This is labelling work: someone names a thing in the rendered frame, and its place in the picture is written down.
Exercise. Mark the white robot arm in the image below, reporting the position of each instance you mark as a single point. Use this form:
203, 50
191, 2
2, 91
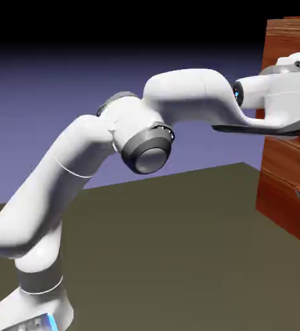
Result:
181, 90

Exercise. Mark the wooden drawer front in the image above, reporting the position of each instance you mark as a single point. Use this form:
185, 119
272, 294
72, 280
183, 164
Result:
276, 191
282, 38

